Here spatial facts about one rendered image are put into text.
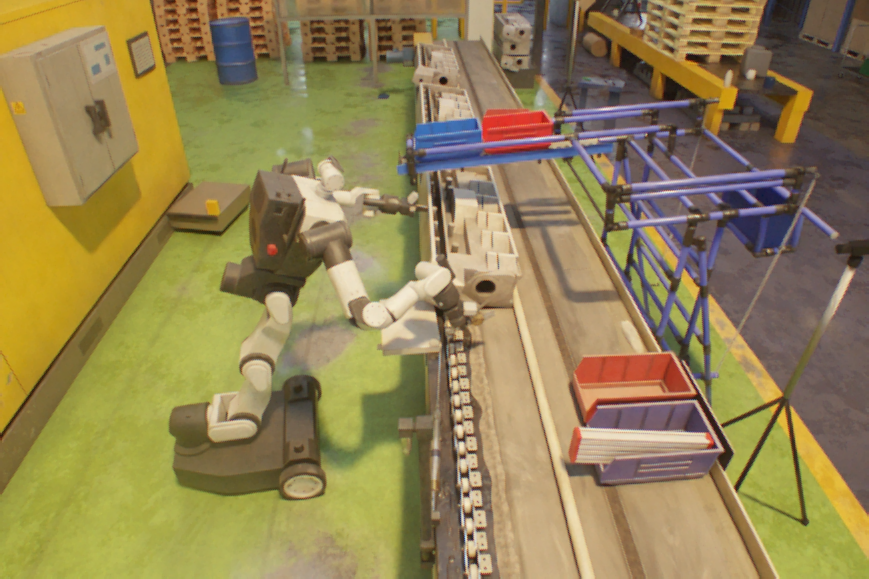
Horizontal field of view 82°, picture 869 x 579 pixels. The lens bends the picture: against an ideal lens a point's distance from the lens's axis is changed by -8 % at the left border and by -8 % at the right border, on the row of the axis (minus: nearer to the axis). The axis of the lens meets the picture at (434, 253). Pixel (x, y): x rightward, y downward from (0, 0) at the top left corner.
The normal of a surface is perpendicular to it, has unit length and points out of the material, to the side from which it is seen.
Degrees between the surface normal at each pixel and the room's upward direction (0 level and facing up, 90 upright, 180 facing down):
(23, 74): 90
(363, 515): 0
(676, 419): 88
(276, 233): 96
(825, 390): 0
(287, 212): 96
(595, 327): 0
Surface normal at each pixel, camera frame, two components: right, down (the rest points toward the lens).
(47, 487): 0.00, -0.84
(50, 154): 0.04, 0.55
